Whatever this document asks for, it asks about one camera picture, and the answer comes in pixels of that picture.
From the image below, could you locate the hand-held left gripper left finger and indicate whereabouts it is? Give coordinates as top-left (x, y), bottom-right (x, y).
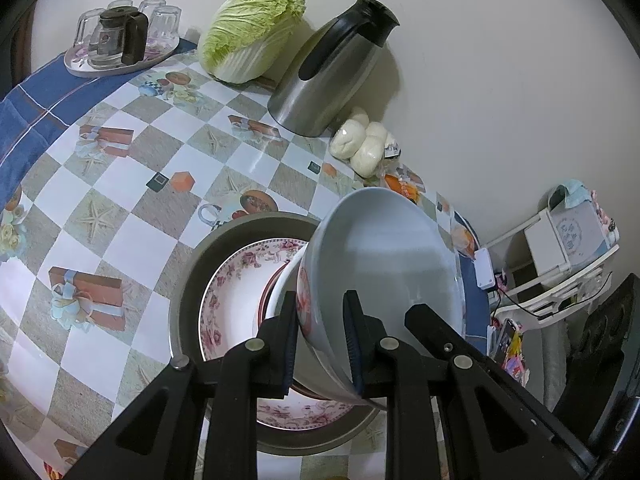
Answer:
top-left (62, 290), bottom-right (301, 480)

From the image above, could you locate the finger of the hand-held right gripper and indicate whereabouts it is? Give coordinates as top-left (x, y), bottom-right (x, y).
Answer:
top-left (404, 304), bottom-right (601, 468)
top-left (580, 272), bottom-right (640, 463)

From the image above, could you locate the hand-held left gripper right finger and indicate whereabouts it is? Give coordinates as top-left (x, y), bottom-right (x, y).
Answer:
top-left (342, 289), bottom-right (598, 480)

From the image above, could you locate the light blue bowl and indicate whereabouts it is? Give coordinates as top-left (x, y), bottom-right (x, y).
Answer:
top-left (296, 187), bottom-right (468, 406)

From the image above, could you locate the pink floral round plate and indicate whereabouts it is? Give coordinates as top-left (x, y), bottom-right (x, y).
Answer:
top-left (198, 239), bottom-right (373, 431)

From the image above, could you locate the stainless steel round plate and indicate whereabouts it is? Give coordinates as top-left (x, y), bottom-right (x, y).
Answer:
top-left (168, 211), bottom-right (388, 457)

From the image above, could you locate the grey fabric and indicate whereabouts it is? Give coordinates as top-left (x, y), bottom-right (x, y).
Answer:
top-left (542, 317), bottom-right (591, 413)

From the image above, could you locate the white power box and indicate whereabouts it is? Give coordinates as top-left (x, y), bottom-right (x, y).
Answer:
top-left (472, 247), bottom-right (498, 291)

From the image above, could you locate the clear packet with orange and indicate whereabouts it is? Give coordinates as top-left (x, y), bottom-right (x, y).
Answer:
top-left (450, 212), bottom-right (478, 261)

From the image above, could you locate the white printed box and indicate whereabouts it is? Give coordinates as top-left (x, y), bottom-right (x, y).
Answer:
top-left (547, 202), bottom-right (613, 266)

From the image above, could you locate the white chair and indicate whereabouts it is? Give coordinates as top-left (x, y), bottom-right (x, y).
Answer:
top-left (482, 210), bottom-right (622, 328)

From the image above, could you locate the orange snack packet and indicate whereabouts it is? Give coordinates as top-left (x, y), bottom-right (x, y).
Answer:
top-left (380, 165), bottom-right (426, 204)

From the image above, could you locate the teal cloth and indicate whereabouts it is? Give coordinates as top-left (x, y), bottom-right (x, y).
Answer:
top-left (547, 184), bottom-right (598, 211)

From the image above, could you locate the clear plastic bun bag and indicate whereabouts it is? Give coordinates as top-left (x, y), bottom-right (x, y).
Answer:
top-left (329, 106), bottom-right (403, 179)

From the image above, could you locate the stainless steel thermos jug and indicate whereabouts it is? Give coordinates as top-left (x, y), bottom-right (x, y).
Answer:
top-left (267, 0), bottom-right (401, 137)

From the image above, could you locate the napa cabbage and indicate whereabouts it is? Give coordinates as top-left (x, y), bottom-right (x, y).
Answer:
top-left (197, 0), bottom-right (307, 83)

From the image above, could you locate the clear tea tray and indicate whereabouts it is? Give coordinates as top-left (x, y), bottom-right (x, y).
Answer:
top-left (64, 35), bottom-right (181, 79)

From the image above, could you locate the blue tablecloth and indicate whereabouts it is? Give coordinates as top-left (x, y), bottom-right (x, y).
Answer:
top-left (0, 37), bottom-right (496, 361)

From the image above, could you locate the black cable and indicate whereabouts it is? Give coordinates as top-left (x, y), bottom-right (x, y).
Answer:
top-left (492, 270), bottom-right (615, 316)

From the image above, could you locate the glass teapot with black handle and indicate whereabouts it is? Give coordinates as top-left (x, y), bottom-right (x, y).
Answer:
top-left (89, 6), bottom-right (150, 67)

